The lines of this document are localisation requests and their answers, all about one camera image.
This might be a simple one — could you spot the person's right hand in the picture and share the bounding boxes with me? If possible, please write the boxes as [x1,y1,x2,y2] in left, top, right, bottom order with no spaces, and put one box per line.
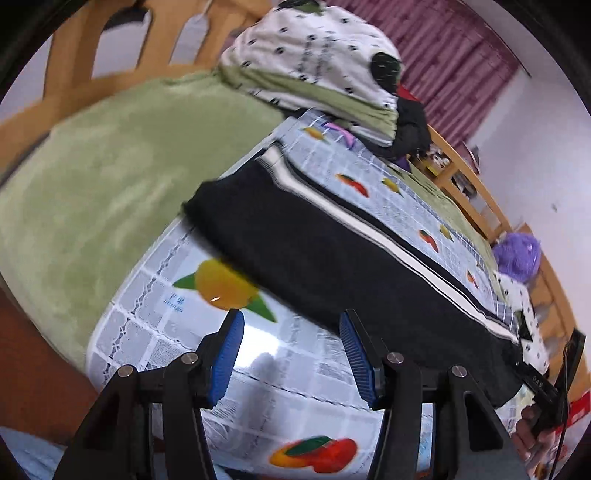
[512,406,561,478]

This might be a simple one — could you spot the pile of desk clutter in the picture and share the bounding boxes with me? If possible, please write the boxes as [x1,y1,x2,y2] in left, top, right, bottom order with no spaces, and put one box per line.
[427,148,483,197]

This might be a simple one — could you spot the fruit print plastic sheet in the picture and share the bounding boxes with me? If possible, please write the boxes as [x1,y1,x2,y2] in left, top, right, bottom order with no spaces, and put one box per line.
[85,111,527,476]

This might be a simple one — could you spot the black jacket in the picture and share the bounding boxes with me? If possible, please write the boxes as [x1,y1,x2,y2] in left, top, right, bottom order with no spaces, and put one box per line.
[369,99,432,160]

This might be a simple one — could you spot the purple plush toy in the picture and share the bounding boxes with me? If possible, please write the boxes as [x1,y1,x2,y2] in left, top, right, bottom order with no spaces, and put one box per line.
[492,232,542,282]

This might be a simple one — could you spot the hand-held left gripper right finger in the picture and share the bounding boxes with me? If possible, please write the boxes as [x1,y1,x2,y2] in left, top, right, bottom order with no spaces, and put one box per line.
[339,309,532,480]

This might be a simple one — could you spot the black pants with white stripes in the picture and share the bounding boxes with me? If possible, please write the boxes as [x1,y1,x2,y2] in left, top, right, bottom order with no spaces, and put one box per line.
[182,148,536,407]

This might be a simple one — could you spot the maroon striped curtain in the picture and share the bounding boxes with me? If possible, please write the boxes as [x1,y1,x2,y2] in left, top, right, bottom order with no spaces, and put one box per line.
[332,0,520,148]

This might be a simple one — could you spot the white flower print quilt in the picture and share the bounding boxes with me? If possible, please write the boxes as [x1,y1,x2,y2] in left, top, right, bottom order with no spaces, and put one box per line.
[217,0,404,148]

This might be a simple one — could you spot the grey checked sheet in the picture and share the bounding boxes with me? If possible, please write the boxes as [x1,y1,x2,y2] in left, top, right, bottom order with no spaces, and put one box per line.
[277,108,520,330]

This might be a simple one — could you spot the white flower print pillow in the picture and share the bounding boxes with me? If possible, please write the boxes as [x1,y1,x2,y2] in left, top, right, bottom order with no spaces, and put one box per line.
[496,272,552,374]

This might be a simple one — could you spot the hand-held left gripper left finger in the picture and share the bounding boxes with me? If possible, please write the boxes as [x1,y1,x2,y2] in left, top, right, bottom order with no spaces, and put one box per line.
[53,309,245,480]

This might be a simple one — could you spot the green fleece blanket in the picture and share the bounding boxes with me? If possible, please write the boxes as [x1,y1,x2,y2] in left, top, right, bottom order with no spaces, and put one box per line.
[0,74,509,374]

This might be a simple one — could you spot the wooden bed frame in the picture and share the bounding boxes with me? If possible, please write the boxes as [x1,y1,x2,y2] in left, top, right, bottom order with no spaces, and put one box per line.
[0,0,585,416]

